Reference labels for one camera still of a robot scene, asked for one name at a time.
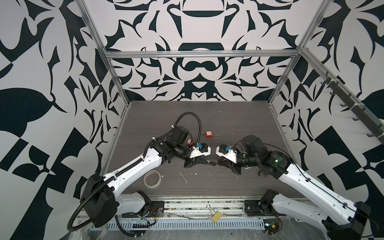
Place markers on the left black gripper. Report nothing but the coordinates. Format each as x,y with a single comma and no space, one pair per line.
193,161

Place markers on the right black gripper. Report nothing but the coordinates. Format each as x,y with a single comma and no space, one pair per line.
226,162

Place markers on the red padlock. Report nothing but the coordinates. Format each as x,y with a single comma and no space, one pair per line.
190,142
210,134

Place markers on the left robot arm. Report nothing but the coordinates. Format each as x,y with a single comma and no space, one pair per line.
102,198

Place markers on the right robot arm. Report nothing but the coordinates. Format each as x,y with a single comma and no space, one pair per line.
338,217

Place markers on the small electronics board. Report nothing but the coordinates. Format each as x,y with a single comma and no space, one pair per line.
272,226

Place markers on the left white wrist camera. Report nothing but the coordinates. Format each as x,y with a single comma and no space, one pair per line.
200,150

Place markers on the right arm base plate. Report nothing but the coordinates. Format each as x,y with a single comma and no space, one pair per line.
256,208

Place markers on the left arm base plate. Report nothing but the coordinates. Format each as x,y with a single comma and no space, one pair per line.
154,209

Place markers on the white slotted cable duct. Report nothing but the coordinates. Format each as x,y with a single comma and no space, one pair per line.
199,224

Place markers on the black coat hook rail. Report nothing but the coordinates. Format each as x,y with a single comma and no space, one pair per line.
363,112

